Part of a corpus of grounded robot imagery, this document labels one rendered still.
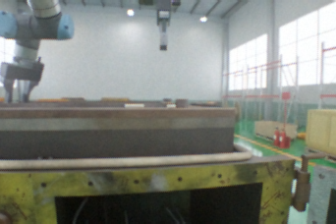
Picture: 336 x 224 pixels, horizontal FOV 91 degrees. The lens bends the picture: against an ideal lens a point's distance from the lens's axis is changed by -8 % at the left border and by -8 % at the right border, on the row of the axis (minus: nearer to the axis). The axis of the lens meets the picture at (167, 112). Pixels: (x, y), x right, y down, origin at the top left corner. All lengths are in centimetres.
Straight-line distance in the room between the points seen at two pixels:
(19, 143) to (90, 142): 18
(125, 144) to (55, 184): 18
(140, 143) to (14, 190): 30
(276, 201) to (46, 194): 58
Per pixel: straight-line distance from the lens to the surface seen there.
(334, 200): 60
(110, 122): 48
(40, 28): 65
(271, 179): 57
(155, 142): 48
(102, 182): 44
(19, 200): 52
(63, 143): 52
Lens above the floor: 139
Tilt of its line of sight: 5 degrees down
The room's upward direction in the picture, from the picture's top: 1 degrees clockwise
